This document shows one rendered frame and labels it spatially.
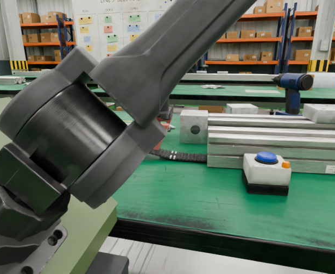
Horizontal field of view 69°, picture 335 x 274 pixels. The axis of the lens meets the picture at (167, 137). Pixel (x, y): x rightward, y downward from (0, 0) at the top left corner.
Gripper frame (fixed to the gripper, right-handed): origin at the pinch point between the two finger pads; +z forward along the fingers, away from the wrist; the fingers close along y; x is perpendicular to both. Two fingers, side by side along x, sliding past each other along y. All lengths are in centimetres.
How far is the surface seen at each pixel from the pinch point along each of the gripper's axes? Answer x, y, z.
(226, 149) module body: -18.0, -6.0, -0.6
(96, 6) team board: 130, 301, -100
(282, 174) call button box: -27.2, -18.3, -0.2
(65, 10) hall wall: 598, 1132, -268
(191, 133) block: -9.1, 13.5, 0.7
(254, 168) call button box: -21.9, -18.1, -1.0
